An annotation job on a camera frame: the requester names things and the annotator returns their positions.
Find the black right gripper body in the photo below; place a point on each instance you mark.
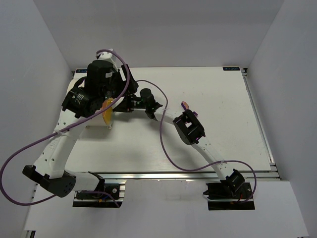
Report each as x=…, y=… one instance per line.
x=121, y=105

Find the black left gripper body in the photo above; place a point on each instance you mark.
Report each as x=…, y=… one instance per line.
x=129, y=81

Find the purple half-round printed lego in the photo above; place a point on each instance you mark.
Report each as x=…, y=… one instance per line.
x=184, y=105

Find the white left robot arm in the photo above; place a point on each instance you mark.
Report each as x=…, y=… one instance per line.
x=49, y=171

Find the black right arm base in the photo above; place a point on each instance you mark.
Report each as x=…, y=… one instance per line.
x=220, y=200

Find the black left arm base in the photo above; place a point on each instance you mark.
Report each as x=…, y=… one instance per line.
x=112, y=196

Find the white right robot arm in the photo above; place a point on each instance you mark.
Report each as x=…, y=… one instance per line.
x=190, y=131

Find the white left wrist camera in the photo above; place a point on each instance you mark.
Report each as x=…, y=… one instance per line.
x=106, y=56

